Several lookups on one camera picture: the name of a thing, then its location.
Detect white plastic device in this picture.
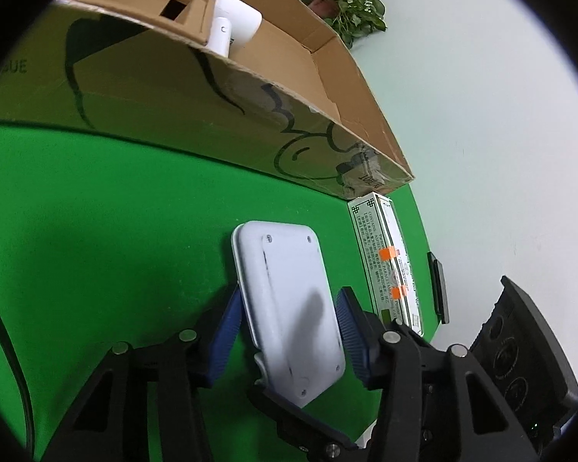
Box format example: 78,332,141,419
231,220,346,407

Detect black phone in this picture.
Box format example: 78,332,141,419
427,251,450,325

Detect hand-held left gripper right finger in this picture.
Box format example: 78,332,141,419
337,287,540,462

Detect white hair dryer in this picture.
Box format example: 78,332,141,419
207,0,263,59

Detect black cable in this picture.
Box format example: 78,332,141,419
0,289,34,460

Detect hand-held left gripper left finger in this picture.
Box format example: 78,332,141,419
41,286,244,462

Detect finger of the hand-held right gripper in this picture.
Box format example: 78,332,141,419
247,385,360,462

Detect large cardboard box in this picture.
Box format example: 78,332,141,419
0,0,415,200

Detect green tablecloth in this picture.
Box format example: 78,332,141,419
0,118,451,462

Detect green and white carton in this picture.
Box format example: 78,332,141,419
347,191,425,338

